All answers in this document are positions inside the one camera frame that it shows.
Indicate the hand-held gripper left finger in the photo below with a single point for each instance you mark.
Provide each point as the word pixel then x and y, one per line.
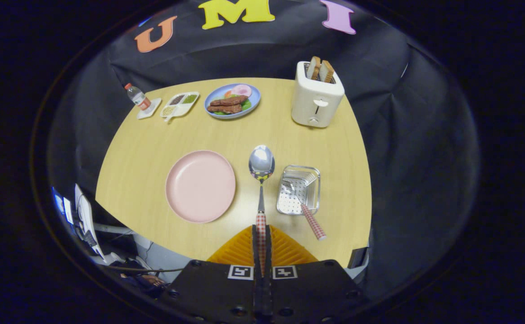
pixel 213 290

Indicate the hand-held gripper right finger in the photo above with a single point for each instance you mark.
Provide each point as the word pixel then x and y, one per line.
pixel 312 290

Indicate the dark block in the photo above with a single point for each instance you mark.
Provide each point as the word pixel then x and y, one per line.
pixel 358 257

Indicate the pink plate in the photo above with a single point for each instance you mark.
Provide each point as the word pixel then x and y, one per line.
pixel 199 186

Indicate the white board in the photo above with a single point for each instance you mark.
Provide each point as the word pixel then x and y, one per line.
pixel 87 220

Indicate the blue lit screen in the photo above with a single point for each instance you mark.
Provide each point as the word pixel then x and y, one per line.
pixel 61 204

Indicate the black backdrop cloth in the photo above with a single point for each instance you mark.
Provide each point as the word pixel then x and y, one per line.
pixel 402 135

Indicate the brown meat strip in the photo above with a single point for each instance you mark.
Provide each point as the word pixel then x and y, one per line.
pixel 228 101
pixel 224 108

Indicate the white toaster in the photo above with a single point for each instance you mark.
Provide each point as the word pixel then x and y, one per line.
pixel 310 103

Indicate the white divided sauce dish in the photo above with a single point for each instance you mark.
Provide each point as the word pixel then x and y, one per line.
pixel 179 105

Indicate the green lettuce leaf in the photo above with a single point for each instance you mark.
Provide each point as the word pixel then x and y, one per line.
pixel 246 104

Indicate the small white square coaster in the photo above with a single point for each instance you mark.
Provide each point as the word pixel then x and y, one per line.
pixel 153 108

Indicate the blue plate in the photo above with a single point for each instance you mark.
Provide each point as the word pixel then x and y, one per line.
pixel 254 95

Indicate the pink ham slice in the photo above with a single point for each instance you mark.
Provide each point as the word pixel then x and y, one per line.
pixel 242 90

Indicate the clear water bottle red label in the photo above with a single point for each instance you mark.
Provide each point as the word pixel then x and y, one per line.
pixel 137 96

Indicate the toast slice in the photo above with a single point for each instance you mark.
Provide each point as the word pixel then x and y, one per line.
pixel 327 71
pixel 314 67

